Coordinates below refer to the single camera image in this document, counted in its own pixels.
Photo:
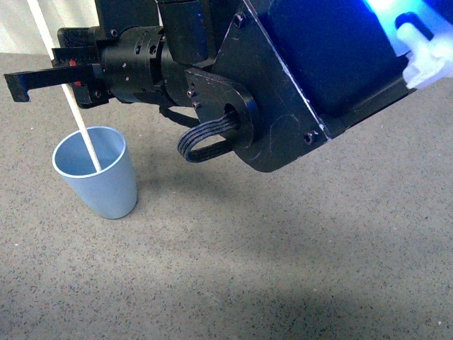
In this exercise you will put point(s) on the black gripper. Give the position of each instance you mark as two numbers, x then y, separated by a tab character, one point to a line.
75	62

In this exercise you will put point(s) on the white plastic connector clip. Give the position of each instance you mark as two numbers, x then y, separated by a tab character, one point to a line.
428	60

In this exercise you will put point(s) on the white pleated curtain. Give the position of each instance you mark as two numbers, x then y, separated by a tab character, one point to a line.
25	29

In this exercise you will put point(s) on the blue plastic cup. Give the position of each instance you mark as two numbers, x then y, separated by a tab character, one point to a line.
111	192

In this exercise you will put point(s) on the white speckled chopstick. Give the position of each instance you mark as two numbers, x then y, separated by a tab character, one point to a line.
49	45

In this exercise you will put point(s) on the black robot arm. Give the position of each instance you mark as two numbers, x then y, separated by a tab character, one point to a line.
268	80

